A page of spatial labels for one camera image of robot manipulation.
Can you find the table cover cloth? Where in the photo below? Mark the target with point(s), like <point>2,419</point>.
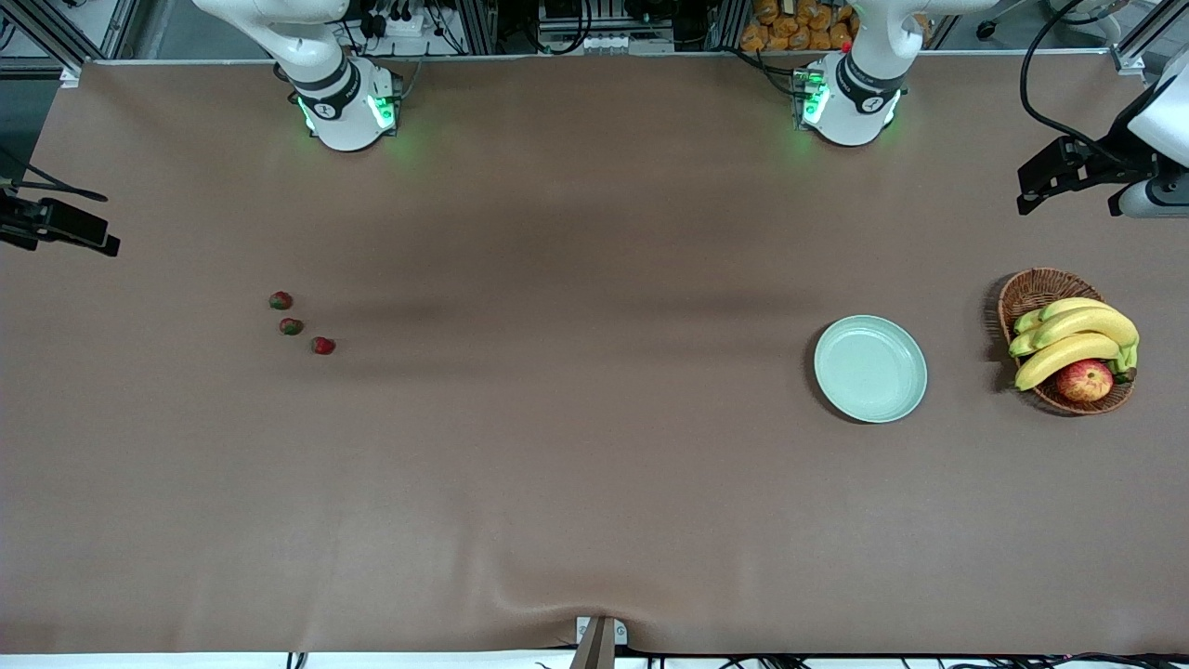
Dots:
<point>594,279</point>

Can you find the white power strip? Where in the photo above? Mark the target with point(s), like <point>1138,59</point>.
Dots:
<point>399,23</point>

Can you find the brown wicker basket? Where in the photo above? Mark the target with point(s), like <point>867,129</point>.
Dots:
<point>1031,290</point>

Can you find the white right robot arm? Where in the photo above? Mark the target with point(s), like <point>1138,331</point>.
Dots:
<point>344,102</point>

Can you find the aluminium frame profile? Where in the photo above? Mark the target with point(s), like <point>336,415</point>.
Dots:
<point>1138,42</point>
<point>37,32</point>

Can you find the red apple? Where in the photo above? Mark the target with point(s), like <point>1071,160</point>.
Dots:
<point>1084,381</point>

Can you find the yellow banana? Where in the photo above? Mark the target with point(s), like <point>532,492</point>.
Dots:
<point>1068,305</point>
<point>1059,358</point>
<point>1087,323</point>

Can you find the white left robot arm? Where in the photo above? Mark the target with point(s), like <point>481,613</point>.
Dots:
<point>859,93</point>

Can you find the greenish red strawberry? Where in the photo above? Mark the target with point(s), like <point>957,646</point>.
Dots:
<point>291,326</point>

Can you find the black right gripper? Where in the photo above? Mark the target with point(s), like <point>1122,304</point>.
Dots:
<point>19,226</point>

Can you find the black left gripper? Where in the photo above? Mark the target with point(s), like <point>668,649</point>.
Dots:
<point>1117,164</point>

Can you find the metal clamp bracket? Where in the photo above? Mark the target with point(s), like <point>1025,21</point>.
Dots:
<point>599,641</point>

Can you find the white terminal block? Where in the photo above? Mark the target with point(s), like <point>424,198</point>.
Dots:
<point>613,42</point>

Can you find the golden bread rolls pile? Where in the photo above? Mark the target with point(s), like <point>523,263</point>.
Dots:
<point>799,23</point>

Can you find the light green plate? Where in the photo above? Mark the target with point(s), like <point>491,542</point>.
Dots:
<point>870,369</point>

